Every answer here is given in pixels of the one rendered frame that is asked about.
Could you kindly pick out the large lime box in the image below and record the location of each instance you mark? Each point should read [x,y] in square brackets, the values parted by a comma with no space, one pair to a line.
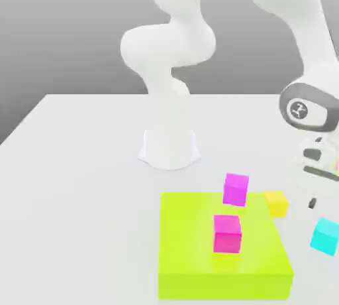
[190,244]

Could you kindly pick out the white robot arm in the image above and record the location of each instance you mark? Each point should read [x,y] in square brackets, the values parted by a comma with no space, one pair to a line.
[169,45]

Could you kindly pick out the small cyan cube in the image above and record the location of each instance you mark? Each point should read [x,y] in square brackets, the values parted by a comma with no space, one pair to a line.
[325,237]

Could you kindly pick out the small magenta cube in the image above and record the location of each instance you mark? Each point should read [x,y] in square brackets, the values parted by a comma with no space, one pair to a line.
[235,191]

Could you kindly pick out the small yellow cube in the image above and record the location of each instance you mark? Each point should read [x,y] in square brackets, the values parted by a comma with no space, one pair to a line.
[277,203]

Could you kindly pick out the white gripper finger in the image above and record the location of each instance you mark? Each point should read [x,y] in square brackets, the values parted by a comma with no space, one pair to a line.
[312,203]

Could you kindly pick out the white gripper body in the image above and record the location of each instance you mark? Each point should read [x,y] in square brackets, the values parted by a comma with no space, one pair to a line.
[321,181]

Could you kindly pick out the small pink cube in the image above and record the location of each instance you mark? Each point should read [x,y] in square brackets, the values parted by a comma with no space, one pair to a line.
[227,236]

